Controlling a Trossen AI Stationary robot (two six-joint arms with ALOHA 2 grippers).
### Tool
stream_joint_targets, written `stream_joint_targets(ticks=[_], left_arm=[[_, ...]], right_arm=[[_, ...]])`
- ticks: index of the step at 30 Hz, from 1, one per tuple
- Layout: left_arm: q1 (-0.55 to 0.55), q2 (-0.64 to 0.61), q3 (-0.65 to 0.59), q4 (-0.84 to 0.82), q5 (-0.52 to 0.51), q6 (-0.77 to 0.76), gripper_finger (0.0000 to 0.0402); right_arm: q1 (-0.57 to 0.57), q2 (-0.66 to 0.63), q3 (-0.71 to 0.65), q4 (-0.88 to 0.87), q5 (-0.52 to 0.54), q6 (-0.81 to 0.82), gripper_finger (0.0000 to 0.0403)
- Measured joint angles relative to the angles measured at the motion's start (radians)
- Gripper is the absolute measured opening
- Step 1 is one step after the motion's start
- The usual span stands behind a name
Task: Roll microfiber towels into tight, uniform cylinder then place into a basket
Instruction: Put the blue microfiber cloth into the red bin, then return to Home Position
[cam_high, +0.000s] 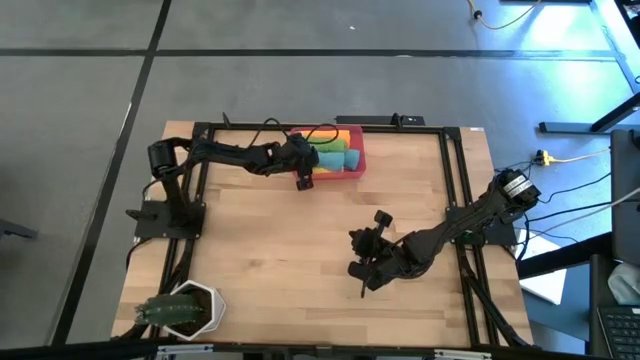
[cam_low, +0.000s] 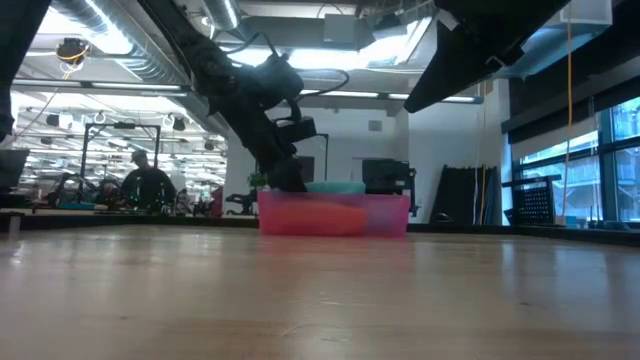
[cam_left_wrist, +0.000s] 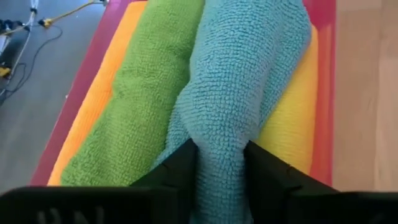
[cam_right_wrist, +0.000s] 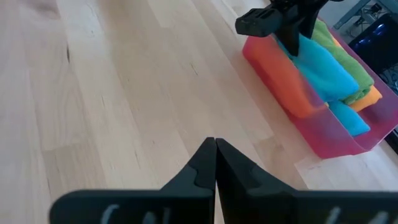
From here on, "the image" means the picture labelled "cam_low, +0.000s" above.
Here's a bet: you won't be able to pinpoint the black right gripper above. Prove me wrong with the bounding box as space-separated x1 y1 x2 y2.
403 0 574 114

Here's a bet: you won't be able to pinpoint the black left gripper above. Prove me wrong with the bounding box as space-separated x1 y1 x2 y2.
207 64 319 193

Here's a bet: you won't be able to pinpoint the teal microfiber towel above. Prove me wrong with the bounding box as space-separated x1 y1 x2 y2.
304 180 367 196

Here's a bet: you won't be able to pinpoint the orange microfiber towel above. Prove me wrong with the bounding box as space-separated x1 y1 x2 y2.
262 202 370 236

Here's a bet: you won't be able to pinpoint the pink translucent plastic basket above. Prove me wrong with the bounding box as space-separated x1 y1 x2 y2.
257 190 412 239

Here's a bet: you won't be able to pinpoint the small green potted plant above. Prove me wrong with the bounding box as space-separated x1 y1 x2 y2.
248 172 270 193

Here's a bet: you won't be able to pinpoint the black equipment cart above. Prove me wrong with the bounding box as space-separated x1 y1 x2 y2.
354 158 418 219

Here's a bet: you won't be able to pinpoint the ceiling light strip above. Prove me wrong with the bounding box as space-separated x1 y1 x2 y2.
299 89 484 105

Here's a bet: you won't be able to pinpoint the black leaning panels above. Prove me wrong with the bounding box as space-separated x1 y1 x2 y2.
429 166 500 226

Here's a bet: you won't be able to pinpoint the person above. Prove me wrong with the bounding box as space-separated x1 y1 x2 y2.
119 148 177 211

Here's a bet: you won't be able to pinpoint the black perforated panel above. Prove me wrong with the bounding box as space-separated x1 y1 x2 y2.
503 174 562 227

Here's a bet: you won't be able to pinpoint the black background gantry frame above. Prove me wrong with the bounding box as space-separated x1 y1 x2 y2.
312 132 330 182
79 122 162 196

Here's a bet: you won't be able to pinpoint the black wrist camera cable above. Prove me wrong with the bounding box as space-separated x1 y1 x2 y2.
219 32 351 99

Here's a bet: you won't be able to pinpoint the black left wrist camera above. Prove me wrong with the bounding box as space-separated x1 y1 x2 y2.
249 52 305 111

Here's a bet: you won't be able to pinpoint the yellow hanging cable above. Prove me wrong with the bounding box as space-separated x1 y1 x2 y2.
562 0 575 224

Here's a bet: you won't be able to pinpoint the black aluminium table frame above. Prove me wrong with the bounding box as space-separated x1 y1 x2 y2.
19 212 640 247

